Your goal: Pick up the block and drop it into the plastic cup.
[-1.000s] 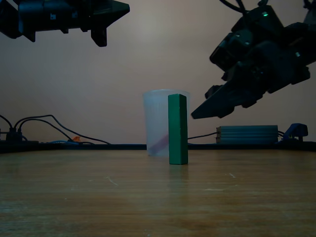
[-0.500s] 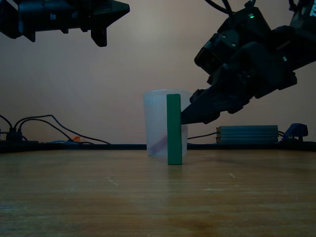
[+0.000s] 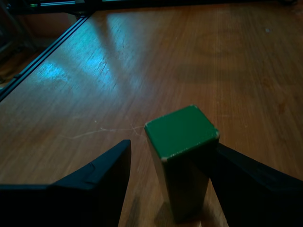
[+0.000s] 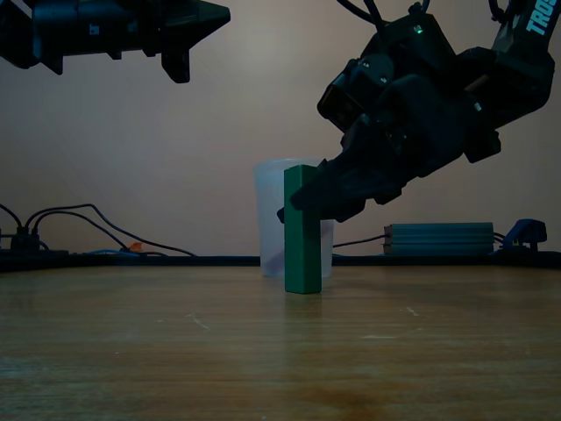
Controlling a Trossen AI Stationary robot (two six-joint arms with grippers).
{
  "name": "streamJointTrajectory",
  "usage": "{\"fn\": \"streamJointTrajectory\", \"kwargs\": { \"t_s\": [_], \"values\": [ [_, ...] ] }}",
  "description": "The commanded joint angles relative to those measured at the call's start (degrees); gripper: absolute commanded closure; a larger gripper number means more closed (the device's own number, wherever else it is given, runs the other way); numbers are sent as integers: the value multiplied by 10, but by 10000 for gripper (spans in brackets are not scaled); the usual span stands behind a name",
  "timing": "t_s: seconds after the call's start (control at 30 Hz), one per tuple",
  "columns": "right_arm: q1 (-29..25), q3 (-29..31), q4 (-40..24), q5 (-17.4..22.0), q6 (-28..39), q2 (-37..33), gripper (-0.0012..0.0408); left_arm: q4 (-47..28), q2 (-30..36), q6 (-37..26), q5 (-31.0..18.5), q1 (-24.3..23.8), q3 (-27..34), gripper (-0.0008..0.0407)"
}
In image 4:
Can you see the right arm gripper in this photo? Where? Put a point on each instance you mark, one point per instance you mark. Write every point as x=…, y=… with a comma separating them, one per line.
x=429, y=123

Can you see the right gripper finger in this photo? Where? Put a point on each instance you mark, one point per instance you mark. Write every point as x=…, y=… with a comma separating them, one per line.
x=281, y=215

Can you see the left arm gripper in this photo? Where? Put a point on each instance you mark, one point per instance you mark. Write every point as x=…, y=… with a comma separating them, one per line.
x=96, y=26

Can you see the green rectangular block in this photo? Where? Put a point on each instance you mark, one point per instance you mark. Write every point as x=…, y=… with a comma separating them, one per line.
x=302, y=254

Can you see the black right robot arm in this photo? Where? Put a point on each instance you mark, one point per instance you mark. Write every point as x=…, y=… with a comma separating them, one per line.
x=526, y=66

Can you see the grey power supply box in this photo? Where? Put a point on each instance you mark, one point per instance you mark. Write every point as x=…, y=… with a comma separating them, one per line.
x=438, y=239

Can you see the translucent plastic cup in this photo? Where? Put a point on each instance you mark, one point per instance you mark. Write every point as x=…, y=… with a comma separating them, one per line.
x=269, y=210

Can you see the red rectangular block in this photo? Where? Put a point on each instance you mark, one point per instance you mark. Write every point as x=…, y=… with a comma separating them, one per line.
x=276, y=261

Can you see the orange plastic clip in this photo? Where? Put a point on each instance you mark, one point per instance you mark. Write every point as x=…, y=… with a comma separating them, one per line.
x=136, y=246

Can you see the blue connector clamp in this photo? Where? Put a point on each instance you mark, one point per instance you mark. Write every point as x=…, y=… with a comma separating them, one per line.
x=526, y=232

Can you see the black power adapter brick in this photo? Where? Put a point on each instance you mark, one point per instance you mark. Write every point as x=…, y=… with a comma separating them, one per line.
x=26, y=239

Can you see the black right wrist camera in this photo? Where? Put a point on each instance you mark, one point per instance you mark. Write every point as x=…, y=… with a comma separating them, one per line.
x=346, y=96

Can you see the black aluminium frame rail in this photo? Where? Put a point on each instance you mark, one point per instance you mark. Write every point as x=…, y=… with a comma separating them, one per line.
x=131, y=262

